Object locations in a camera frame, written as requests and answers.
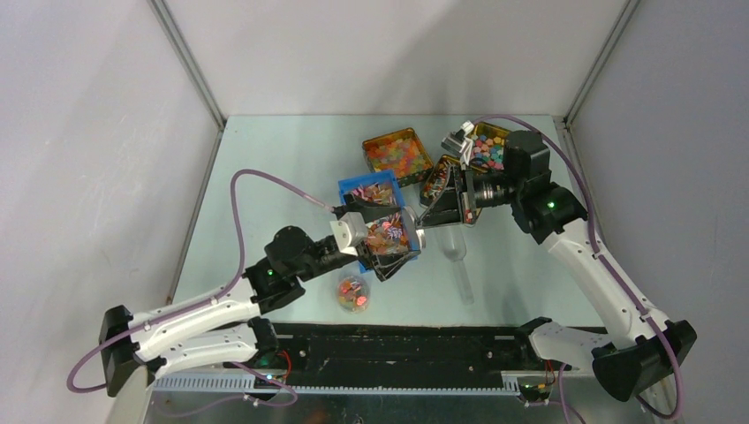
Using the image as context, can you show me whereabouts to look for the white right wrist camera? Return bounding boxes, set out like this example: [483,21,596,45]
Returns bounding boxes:
[441,120,480,167]

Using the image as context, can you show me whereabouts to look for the tin of orange candies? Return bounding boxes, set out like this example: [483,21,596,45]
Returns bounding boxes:
[361,127,434,187]

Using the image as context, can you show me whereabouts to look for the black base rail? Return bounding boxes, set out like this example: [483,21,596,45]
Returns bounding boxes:
[246,323,559,387]

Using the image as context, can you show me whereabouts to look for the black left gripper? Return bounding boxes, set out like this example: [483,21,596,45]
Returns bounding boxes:
[295,193,420,283]

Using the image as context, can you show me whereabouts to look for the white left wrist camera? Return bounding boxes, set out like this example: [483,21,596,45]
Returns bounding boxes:
[329,213,368,257]

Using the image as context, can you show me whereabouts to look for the grey slotted cable duct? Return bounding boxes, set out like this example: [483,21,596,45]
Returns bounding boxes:
[152,372,520,396]

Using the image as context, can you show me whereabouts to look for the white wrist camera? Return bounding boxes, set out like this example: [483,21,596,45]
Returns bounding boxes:
[329,213,368,257]
[441,120,480,167]

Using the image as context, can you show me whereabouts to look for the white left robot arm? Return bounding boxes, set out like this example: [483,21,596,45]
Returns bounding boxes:
[99,194,419,398]

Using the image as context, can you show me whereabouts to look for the blue plastic candy bin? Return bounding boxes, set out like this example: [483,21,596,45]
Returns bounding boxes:
[334,170,415,261]

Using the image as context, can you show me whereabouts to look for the tin of wrapped candies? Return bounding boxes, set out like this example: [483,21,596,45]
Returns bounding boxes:
[419,155,461,208]

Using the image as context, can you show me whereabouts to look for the tin of pastel candies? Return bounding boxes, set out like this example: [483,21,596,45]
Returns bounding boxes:
[469,123,511,171]

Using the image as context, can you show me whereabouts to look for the clear plastic jar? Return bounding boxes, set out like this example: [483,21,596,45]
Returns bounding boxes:
[336,275,371,314]

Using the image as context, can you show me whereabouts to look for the clear plastic scoop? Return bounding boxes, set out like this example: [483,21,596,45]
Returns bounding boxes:
[437,225,474,306]

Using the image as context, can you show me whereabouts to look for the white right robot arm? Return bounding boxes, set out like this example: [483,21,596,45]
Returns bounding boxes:
[415,131,697,402]

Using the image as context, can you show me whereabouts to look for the white jar lid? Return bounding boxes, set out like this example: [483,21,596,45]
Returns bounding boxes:
[404,206,427,250]

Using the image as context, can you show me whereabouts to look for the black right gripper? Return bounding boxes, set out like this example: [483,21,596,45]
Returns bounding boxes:
[416,163,523,230]

